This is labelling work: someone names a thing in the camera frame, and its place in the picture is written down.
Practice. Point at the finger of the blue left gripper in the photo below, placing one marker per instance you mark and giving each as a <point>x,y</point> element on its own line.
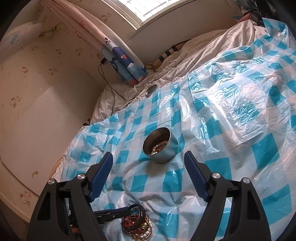
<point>109,215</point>

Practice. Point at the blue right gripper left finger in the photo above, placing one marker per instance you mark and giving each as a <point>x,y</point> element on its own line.
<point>97,175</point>

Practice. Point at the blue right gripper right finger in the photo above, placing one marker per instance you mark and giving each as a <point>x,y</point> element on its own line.
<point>199,175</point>

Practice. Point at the black woven bangle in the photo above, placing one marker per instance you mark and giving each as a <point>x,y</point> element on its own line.
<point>135,218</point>

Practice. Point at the round silver metal tin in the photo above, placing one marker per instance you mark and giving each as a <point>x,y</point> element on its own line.
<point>161,146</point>

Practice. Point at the blue white checkered plastic sheet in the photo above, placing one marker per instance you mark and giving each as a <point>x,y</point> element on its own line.
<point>235,113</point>

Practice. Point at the round silver tin lid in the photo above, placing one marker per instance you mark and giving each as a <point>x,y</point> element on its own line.
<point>151,90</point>

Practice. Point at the striped plush toy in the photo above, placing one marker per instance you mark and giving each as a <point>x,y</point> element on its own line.
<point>161,59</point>

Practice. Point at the white grid bed sheet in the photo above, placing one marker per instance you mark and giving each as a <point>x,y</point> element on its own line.
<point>191,56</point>

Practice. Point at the pile of clothes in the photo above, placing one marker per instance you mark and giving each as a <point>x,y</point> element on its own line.
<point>249,11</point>

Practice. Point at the window with white frame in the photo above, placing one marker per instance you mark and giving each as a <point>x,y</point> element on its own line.
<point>138,13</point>

